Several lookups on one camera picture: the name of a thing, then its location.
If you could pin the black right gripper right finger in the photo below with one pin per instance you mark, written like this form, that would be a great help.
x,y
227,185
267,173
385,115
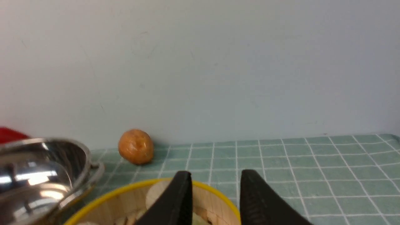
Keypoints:
x,y
261,205

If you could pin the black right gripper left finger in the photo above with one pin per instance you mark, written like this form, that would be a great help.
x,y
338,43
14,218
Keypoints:
x,y
175,204

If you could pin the yellow rimmed bamboo steamer basket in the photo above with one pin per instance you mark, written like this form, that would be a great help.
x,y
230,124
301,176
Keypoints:
x,y
127,202

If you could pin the stainless steel pot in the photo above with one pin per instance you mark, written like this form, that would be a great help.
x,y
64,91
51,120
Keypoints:
x,y
42,177

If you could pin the white round bun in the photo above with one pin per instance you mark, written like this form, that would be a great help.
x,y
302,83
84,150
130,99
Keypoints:
x,y
155,191

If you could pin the brown potato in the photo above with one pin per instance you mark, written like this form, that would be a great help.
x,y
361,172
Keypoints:
x,y
136,147

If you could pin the green checkered tablecloth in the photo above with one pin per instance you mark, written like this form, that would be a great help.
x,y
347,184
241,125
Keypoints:
x,y
339,180

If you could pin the red bell pepper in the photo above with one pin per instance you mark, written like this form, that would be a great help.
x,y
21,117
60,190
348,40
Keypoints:
x,y
8,135

